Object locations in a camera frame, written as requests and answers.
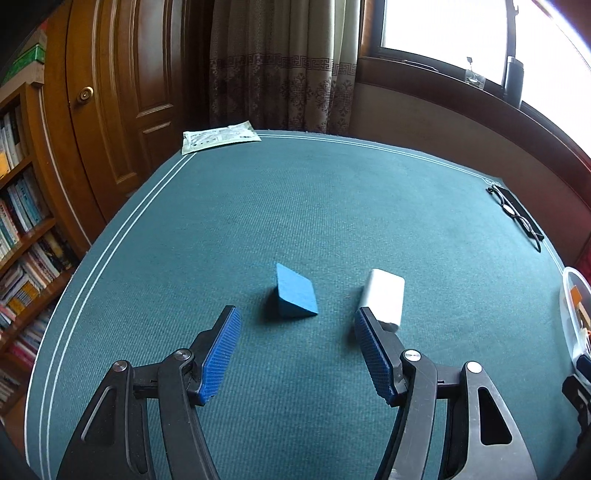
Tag green box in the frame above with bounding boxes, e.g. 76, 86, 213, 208
9, 44, 48, 77

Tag brown wooden door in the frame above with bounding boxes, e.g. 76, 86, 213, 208
44, 0, 215, 241

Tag dark thermos bottle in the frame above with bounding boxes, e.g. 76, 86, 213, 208
503, 56, 525, 104

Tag blue wooden wedge block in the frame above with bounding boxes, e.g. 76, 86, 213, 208
276, 263, 320, 319

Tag wooden bookshelf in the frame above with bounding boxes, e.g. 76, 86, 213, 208
0, 83, 88, 416

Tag window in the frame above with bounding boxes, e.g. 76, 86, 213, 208
360, 0, 591, 153

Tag cardboard box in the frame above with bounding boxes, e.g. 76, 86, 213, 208
2, 62, 47, 88

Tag white paper packet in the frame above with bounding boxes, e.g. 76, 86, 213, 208
181, 121, 262, 156

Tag beige patterned curtain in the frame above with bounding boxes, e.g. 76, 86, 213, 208
208, 0, 363, 134

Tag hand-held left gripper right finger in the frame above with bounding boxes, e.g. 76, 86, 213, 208
353, 307, 539, 480

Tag clear plastic container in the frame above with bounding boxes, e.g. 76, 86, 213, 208
560, 267, 591, 365

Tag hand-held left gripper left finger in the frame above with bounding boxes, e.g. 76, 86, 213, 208
56, 305, 243, 480

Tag white plug charger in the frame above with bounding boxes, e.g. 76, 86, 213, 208
359, 268, 406, 332

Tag small glass bottle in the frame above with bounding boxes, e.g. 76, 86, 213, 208
464, 56, 485, 88

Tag black eyeglasses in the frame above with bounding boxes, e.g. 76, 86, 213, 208
486, 184, 543, 252

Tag rows of books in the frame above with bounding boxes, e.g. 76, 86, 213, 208
0, 106, 77, 407

